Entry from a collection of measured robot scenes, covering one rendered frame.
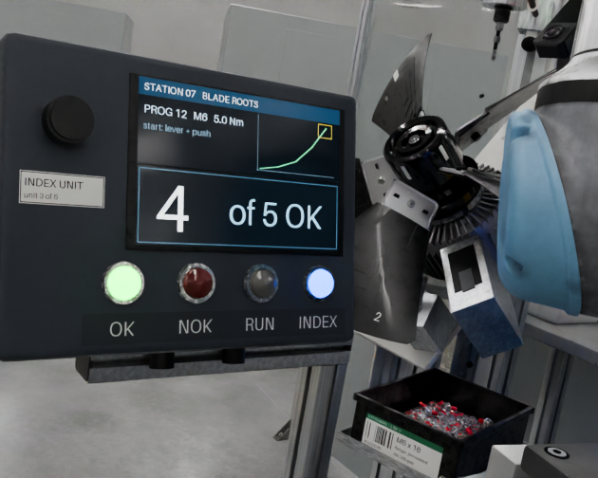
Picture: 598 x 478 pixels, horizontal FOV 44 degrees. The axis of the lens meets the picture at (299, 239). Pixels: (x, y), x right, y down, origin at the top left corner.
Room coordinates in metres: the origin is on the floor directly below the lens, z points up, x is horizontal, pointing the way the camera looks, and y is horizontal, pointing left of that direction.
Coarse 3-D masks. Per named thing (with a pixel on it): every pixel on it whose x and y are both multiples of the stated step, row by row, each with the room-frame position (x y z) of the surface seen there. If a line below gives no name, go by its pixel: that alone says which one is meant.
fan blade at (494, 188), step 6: (462, 174) 1.17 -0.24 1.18; (468, 174) 1.16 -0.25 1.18; (474, 174) 1.16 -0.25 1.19; (480, 174) 1.16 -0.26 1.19; (486, 174) 1.15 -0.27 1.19; (492, 174) 1.16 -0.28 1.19; (498, 174) 1.18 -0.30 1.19; (474, 180) 1.13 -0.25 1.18; (480, 180) 1.12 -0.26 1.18; (486, 180) 1.12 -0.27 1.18; (492, 180) 1.12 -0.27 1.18; (498, 180) 1.11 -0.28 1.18; (486, 186) 1.09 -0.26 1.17; (492, 186) 1.09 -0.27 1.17; (498, 186) 1.09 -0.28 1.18; (492, 192) 1.07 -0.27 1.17; (498, 192) 1.07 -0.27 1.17
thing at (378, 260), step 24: (360, 216) 1.21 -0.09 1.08; (384, 216) 1.21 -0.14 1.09; (360, 240) 1.18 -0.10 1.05; (384, 240) 1.18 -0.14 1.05; (408, 240) 1.19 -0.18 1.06; (360, 264) 1.15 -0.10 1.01; (384, 264) 1.16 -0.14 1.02; (408, 264) 1.17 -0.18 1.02; (360, 288) 1.12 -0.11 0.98; (384, 288) 1.13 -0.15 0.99; (408, 288) 1.13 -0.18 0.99; (360, 312) 1.10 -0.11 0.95; (408, 312) 1.10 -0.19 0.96; (384, 336) 1.07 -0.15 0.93; (408, 336) 1.07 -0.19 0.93
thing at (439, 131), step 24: (432, 120) 1.29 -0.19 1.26; (384, 144) 1.30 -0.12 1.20; (408, 144) 1.28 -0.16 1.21; (432, 144) 1.23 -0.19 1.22; (456, 144) 1.27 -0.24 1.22; (408, 168) 1.24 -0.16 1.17; (432, 168) 1.24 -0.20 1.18; (456, 168) 1.26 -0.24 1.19; (432, 192) 1.28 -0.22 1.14; (456, 192) 1.27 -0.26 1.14
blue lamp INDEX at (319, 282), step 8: (312, 272) 0.52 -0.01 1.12; (320, 272) 0.52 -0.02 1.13; (328, 272) 0.52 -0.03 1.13; (304, 280) 0.52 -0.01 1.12; (312, 280) 0.51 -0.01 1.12; (320, 280) 0.51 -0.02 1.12; (328, 280) 0.52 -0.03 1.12; (304, 288) 0.52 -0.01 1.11; (312, 288) 0.51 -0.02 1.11; (320, 288) 0.51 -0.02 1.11; (328, 288) 0.52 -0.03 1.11; (312, 296) 0.52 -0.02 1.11; (320, 296) 0.52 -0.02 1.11; (328, 296) 0.52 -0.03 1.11
